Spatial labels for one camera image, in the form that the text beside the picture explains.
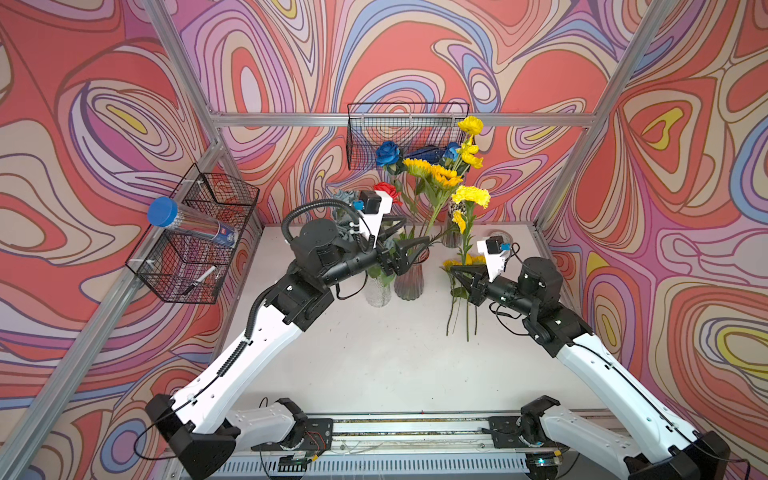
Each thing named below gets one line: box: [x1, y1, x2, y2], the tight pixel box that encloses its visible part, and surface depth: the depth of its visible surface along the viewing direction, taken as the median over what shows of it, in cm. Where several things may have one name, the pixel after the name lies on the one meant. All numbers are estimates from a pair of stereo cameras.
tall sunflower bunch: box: [402, 158, 464, 192], surface depth 76 cm
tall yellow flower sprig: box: [456, 116, 484, 169], surface depth 73 cm
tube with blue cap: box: [147, 196, 239, 248], surface depth 67 cm
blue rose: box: [375, 141, 401, 167], surface depth 76 cm
